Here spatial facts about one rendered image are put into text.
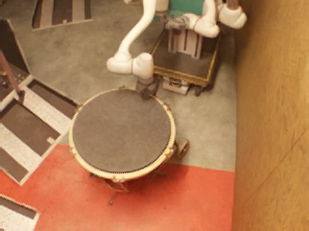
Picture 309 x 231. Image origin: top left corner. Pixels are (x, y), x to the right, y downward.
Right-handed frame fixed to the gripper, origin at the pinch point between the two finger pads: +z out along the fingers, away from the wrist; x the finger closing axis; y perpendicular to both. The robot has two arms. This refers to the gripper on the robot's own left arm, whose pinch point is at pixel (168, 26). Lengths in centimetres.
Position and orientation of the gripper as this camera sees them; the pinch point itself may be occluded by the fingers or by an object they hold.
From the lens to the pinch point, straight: 182.7
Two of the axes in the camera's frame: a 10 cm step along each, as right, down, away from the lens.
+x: 8.2, 4.6, -3.5
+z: -5.4, 4.1, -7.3
